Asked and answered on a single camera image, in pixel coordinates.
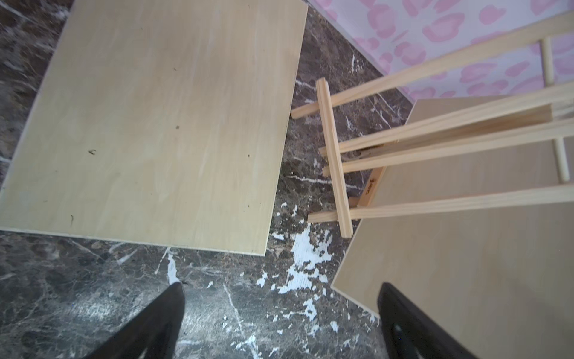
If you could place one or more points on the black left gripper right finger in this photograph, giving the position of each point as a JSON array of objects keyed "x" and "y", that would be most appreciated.
[{"x": 410, "y": 333}]

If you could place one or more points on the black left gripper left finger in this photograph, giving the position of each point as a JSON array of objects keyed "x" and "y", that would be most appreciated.
[{"x": 153, "y": 333}]

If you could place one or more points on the small wooden easel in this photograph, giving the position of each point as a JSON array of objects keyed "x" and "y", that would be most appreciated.
[{"x": 490, "y": 126}]

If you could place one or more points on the light plywood board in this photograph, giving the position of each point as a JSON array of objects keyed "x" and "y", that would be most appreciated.
[{"x": 162, "y": 123}]

